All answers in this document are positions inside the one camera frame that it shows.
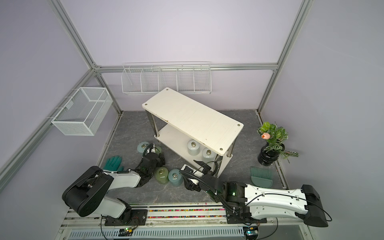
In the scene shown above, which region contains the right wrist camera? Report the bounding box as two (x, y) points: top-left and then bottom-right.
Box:
(181, 164), (204, 185)

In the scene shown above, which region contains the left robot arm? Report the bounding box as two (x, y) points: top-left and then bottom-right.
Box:
(62, 153), (165, 226)

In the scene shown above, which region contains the grey canister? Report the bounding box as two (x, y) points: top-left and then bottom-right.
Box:
(187, 139), (201, 156)
(202, 148), (217, 163)

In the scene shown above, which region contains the white mesh basket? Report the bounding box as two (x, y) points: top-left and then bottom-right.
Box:
(51, 87), (113, 136)

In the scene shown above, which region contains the small green canister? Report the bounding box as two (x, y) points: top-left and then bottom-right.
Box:
(155, 146), (162, 155)

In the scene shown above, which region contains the long white wire basket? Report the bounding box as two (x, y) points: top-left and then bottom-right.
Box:
(121, 62), (212, 95)

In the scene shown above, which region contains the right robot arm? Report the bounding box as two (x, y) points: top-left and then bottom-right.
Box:
(180, 165), (333, 228)

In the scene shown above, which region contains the green dustpan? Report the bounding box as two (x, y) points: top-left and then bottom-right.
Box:
(251, 167), (273, 188)

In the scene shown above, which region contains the white two-tier shelf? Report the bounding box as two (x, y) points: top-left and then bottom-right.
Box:
(142, 88), (244, 177)

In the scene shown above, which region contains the large green canister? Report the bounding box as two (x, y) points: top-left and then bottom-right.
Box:
(154, 167), (169, 185)

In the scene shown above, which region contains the light blue canister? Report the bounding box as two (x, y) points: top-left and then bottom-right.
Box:
(168, 169), (184, 187)
(137, 142), (150, 154)

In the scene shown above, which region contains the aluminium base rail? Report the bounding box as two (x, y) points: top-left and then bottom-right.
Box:
(55, 203), (314, 240)

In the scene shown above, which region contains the green work glove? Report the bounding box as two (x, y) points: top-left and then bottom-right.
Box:
(103, 156), (124, 172)

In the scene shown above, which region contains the artificial plant in black pot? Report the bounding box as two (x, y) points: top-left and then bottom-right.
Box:
(257, 122), (299, 166)

